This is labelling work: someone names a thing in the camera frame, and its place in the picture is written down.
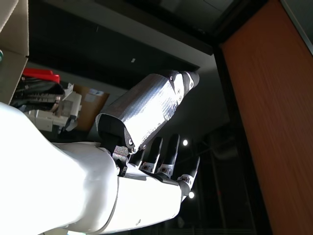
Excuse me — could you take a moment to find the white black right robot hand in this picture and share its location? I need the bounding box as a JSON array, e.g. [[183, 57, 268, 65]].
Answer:
[[0, 70, 201, 235]]

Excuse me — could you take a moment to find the open cardboard box gray tape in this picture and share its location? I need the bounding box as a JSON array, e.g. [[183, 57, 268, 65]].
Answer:
[[0, 0, 30, 105]]

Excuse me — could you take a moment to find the white office machine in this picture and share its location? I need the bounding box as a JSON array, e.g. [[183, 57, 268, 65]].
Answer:
[[23, 83, 83, 132]]

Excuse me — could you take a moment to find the brown cardboard carton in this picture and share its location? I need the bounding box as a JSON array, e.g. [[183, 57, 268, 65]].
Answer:
[[72, 84, 110, 132]]

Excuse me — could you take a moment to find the black fabric bag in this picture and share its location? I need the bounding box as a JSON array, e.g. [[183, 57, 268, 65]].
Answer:
[[12, 75, 66, 108]]

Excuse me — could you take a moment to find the red plastic lid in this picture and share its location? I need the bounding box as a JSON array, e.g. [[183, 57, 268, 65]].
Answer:
[[23, 68, 61, 84]]

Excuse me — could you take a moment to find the brown wooden panel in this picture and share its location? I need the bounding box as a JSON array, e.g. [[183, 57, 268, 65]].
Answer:
[[219, 0, 313, 235]]

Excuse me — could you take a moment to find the silver metal frame beam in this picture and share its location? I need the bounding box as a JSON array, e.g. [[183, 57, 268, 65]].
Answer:
[[280, 0, 313, 56]]

